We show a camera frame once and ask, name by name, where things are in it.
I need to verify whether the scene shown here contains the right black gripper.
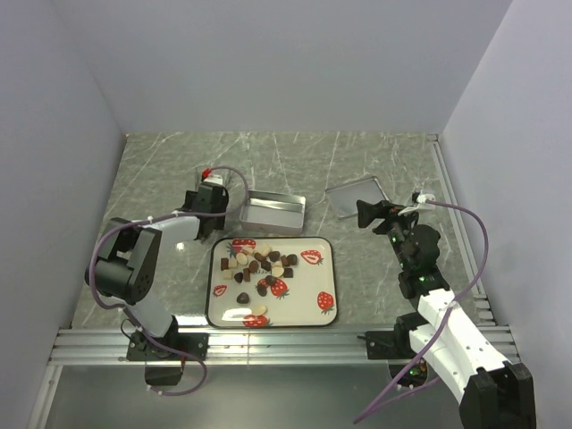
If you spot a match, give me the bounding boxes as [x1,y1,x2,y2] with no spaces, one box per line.
[357,199,423,271]

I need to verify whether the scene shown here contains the dark heart chocolate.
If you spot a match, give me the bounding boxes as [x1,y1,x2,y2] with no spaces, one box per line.
[236,292,250,305]

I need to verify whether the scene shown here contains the white oval chocolate front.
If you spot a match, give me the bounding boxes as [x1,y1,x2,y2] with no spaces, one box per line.
[251,305,267,316]

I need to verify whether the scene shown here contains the white oval chocolate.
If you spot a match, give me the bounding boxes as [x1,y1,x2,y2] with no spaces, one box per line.
[251,305,267,316]
[272,265,284,278]

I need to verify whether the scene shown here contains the metal serving tongs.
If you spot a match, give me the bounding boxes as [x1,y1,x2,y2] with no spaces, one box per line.
[194,169,231,190]

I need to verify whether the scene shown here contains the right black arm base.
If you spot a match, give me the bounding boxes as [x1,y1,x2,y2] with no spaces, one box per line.
[360,331,428,390]

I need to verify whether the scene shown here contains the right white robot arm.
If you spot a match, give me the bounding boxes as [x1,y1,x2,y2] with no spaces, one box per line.
[355,193,537,428]

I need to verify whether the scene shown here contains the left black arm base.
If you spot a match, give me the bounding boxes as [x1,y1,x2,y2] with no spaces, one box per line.
[125,331,209,397]

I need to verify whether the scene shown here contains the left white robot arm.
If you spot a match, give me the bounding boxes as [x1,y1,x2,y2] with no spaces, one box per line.
[85,181,229,361]

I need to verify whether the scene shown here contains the brown square chocolate left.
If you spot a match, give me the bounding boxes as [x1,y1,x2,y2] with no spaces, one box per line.
[220,257,229,271]

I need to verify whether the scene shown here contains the white chocolate top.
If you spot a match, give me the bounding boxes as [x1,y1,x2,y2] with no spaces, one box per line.
[258,244,272,257]

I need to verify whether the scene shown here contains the white oval chocolate centre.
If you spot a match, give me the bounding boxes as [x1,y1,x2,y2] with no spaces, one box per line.
[272,265,284,278]

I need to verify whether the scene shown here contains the silver tin lid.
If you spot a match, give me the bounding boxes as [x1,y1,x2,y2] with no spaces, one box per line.
[325,176,387,219]

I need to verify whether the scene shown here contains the silver rectangular tin box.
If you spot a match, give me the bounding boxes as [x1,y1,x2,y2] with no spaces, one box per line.
[240,190,307,236]

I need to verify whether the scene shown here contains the white strawberry pattern tray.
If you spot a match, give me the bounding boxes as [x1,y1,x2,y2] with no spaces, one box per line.
[206,237,339,329]

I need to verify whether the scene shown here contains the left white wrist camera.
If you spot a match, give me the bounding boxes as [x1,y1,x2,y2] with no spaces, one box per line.
[198,169,224,188]

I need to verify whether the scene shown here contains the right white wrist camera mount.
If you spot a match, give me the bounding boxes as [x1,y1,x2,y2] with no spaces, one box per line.
[398,192,436,215]

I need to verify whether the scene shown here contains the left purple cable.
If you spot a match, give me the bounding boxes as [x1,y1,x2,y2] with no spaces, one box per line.
[84,165,251,398]

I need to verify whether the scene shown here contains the purple cable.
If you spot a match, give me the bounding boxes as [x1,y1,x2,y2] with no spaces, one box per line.
[84,165,251,398]
[352,198,488,425]

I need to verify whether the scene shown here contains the aluminium frame rail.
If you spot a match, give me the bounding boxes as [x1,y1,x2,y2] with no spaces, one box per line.
[48,324,392,366]

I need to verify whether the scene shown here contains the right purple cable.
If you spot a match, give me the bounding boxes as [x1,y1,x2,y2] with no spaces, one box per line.
[352,198,488,425]

